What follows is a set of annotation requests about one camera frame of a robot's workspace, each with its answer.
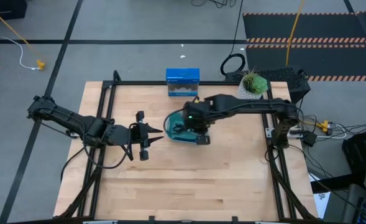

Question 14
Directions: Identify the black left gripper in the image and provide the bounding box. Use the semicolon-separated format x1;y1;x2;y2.
104;110;165;161

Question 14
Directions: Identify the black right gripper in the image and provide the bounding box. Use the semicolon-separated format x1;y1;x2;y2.
182;100;216;146

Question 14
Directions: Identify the teal plastic bin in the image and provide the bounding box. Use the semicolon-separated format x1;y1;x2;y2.
163;111;209;146

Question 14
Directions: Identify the blue PlayStation box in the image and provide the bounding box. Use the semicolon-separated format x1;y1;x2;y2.
165;67;201;98

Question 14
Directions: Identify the succulent in white patterned pot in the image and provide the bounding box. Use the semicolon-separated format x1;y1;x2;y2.
236;69;269;100

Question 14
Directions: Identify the black computer case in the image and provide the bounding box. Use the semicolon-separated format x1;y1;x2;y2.
225;65;312;104

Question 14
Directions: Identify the black power adapter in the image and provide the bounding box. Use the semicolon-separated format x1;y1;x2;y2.
301;131;318;147

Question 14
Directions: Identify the black striped floor mat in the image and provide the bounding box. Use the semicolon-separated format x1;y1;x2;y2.
242;11;366;83

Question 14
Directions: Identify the black floor box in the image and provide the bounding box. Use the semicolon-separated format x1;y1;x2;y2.
0;0;28;24

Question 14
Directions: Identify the black aluminium table frame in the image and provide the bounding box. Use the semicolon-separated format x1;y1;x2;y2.
58;70;319;222

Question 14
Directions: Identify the black hanging cable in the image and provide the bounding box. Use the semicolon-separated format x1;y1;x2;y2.
219;0;247;77

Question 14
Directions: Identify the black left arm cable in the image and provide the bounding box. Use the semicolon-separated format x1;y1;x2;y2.
60;123;135;183

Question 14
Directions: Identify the yellow cable connector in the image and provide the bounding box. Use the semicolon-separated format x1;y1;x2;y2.
316;119;332;134

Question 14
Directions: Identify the yellow hanging cable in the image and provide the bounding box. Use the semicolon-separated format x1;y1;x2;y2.
285;0;305;67

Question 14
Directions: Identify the yellow floor cable with plug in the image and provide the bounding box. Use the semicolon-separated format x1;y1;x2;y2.
0;2;46;71

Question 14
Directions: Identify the white floor cable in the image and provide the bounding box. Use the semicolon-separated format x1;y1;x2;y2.
0;0;39;71

